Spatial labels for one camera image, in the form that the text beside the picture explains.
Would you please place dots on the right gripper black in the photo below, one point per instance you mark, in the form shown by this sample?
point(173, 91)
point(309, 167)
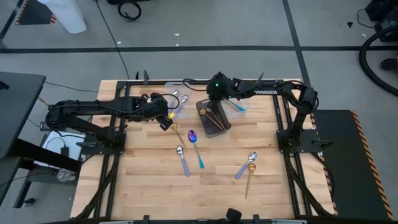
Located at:
point(219, 87)

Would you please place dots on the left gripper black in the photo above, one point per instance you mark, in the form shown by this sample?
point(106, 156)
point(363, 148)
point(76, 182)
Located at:
point(155, 107)

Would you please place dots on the gold spoon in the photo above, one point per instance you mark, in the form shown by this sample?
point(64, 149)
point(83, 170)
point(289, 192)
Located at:
point(251, 167)
point(208, 109)
point(174, 126)
point(202, 111)

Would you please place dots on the clear plastic storage bin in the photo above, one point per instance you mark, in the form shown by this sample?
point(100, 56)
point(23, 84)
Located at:
point(169, 115)
point(239, 115)

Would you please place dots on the iridescent rainbow spoon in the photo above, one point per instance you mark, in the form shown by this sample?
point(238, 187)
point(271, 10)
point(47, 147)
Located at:
point(192, 136)
point(237, 106)

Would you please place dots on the dark grey plastic storage bin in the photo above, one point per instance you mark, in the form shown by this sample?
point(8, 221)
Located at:
point(217, 132)

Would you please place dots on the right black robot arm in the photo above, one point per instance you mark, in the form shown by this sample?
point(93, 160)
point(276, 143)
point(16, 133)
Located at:
point(264, 90)

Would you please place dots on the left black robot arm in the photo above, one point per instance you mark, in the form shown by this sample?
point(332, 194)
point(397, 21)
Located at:
point(93, 107)

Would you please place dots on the white flat box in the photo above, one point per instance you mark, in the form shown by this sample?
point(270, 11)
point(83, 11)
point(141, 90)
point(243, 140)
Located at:
point(73, 141)

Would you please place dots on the small black power brick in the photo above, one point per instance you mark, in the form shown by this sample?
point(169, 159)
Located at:
point(64, 151)

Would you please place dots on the clear plastic bottle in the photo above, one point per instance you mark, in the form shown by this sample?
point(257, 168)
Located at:
point(66, 175)

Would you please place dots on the black power adapter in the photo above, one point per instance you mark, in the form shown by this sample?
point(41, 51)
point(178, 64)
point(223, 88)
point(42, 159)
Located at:
point(43, 126)

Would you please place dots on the large hazard-striped black mat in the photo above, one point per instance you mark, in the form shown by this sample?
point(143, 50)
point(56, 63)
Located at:
point(348, 161)

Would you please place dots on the white plastic cylinder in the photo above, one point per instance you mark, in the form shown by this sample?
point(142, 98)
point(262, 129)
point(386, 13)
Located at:
point(66, 15)

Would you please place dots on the black desk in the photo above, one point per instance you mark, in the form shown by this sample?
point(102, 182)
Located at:
point(18, 109)

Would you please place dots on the small hazard-striped black mat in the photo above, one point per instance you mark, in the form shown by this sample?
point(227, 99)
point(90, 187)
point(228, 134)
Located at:
point(34, 14)

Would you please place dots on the black equipment case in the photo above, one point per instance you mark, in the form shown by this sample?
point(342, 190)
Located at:
point(382, 9)

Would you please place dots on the black table-level camera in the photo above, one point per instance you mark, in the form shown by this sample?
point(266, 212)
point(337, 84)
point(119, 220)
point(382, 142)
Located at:
point(234, 215)

